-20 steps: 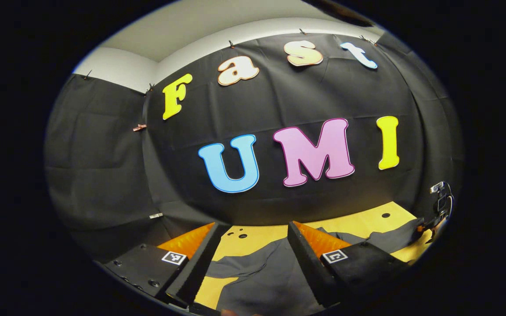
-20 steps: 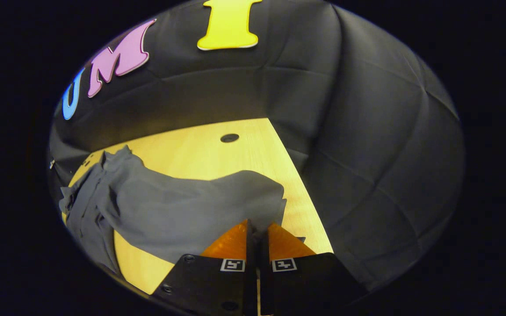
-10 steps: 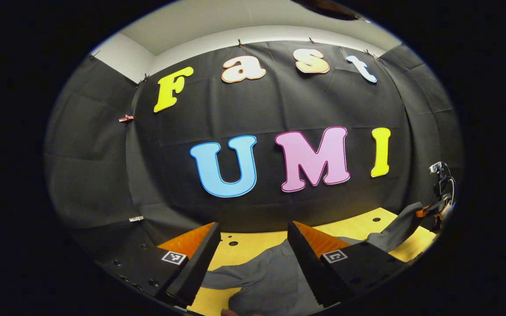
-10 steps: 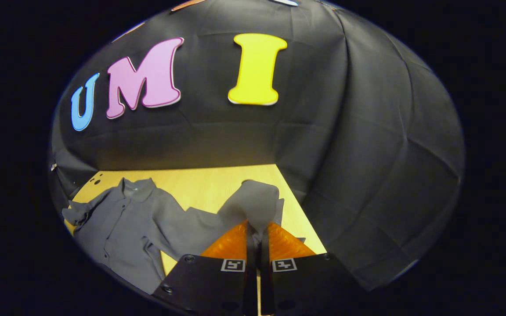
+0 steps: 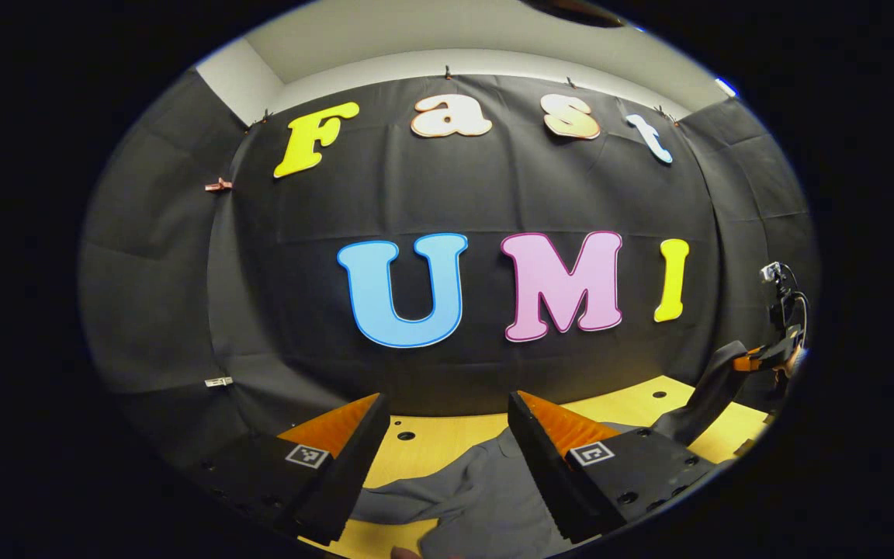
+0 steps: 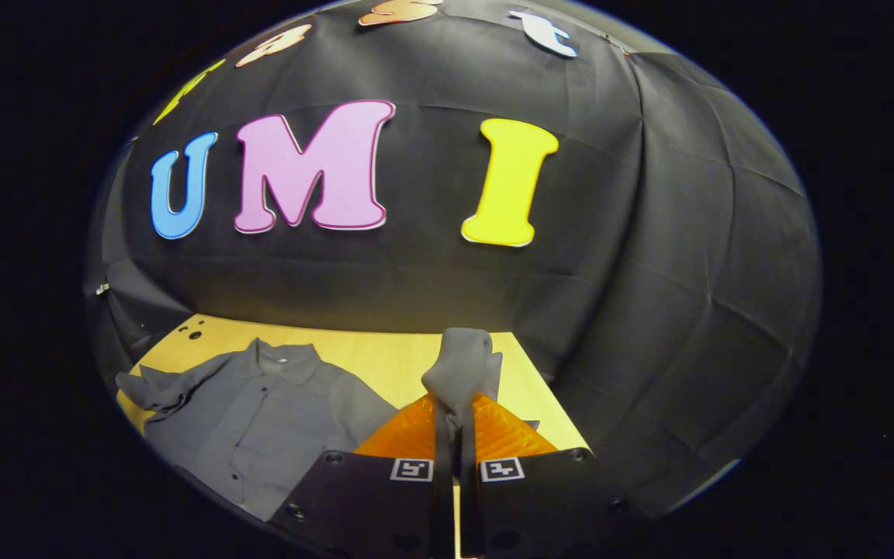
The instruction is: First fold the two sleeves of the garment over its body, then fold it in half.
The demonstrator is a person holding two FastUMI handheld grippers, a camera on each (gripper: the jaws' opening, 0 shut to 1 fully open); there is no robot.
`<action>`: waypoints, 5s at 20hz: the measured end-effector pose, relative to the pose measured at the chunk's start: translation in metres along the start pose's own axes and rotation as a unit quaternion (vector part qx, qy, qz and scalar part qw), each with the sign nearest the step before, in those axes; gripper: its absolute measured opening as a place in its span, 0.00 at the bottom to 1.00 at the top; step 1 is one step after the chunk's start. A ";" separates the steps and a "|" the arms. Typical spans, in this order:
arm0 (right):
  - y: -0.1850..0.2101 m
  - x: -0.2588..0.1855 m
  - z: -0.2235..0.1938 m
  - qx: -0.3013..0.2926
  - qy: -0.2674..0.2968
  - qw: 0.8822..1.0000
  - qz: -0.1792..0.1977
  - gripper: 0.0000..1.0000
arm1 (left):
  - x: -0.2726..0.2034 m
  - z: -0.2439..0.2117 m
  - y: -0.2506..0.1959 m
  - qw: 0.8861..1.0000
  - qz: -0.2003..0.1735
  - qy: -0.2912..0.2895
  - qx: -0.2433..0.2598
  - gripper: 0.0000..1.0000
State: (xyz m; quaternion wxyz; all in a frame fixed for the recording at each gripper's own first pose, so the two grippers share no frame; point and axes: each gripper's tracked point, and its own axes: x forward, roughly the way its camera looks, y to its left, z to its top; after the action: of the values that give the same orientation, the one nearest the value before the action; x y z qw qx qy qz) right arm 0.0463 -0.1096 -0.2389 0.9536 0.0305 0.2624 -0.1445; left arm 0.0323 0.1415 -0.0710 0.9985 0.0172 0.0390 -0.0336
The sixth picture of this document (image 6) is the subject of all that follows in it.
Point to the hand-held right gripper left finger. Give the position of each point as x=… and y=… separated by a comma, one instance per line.
x=443, y=497

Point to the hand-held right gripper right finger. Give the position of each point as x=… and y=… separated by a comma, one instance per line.
x=470, y=505

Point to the grey button-up shirt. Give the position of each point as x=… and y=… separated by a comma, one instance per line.
x=261, y=419

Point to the black backdrop cloth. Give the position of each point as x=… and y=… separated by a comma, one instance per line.
x=416, y=287

